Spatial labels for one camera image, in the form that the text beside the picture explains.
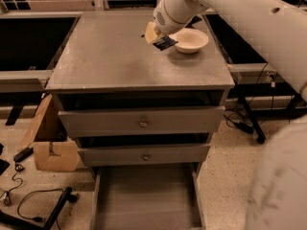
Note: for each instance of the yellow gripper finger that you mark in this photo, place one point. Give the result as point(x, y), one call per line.
point(151, 33)

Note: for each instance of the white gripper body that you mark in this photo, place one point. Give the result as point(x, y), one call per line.
point(167, 22)

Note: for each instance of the dark blue rxbar wrapper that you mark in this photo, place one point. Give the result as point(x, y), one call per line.
point(164, 43)

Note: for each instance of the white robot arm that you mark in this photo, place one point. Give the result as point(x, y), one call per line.
point(277, 31)

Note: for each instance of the grey drawer cabinet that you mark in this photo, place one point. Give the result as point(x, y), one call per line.
point(107, 64)

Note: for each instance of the grey top drawer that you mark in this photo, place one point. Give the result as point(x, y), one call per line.
point(117, 122)

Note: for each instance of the grey middle drawer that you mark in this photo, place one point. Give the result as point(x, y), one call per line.
point(142, 155)

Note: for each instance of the grey open bottom drawer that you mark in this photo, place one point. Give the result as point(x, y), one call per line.
point(147, 197)

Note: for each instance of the white bowl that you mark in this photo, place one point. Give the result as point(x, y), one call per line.
point(189, 41)

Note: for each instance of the black table leg right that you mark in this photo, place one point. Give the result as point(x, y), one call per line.
point(261, 138)

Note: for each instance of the brown cardboard box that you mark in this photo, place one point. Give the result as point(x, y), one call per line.
point(54, 151)

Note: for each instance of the black stand leg left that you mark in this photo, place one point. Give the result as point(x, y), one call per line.
point(21, 224)

